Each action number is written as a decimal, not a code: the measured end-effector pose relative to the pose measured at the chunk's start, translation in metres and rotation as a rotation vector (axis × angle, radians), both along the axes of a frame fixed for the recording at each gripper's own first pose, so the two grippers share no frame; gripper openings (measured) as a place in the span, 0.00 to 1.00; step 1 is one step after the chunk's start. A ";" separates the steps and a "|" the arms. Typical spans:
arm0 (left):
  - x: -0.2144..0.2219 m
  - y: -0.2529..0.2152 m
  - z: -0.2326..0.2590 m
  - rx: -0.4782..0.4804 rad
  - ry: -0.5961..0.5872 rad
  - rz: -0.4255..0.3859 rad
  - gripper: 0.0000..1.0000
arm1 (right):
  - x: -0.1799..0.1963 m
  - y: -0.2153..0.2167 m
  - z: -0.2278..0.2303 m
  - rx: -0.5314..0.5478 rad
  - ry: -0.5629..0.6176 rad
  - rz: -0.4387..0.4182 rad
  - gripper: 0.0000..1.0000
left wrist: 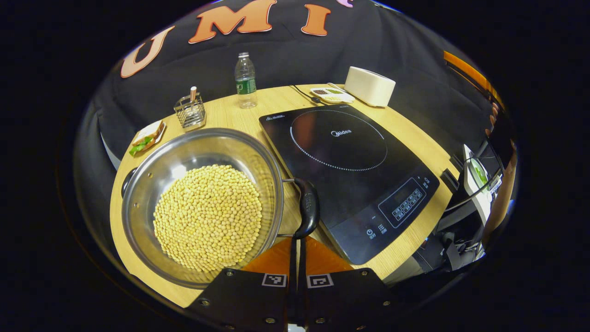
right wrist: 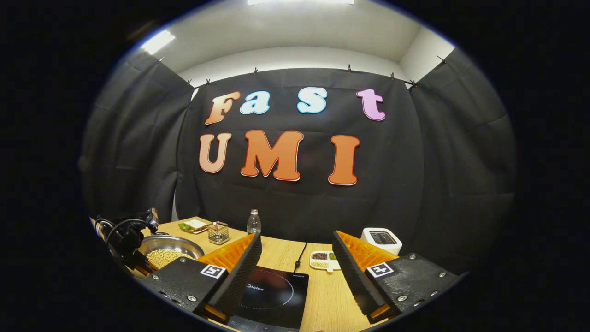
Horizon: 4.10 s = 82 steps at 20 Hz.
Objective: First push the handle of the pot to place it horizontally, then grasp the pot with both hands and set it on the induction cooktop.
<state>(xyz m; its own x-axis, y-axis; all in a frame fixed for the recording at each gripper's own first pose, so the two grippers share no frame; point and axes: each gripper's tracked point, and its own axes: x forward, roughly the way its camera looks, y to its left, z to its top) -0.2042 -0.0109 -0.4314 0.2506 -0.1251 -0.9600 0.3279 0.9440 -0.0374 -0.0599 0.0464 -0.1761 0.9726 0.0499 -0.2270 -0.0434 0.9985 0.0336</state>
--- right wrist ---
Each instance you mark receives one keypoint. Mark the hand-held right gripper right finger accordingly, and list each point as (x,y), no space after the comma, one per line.
(355,276)

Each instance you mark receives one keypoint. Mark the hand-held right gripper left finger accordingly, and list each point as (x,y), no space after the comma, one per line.
(239,276)

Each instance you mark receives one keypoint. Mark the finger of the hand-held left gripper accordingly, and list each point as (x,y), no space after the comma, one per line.
(142,266)

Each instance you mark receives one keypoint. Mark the black induction cooktop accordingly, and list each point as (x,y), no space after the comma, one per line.
(272,290)

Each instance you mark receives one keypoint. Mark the pile of yellow soybeans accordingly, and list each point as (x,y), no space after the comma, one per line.
(168,258)

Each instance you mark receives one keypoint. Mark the white divided dish of beans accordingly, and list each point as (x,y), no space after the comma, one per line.
(322,260)

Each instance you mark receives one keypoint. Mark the clear plastic water bottle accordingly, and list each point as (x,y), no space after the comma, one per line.
(254,223)

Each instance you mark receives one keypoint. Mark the small white plate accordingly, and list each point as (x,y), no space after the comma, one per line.
(202,230)

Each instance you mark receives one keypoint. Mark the black backdrop cloth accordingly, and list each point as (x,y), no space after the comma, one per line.
(396,184)

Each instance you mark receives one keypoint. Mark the small ceiling light panel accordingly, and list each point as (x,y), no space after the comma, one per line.
(157,42)

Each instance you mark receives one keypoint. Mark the row of black clips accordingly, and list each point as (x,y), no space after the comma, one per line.
(255,71)

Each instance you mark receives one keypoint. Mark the large ceiling light panel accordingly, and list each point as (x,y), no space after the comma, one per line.
(299,2)

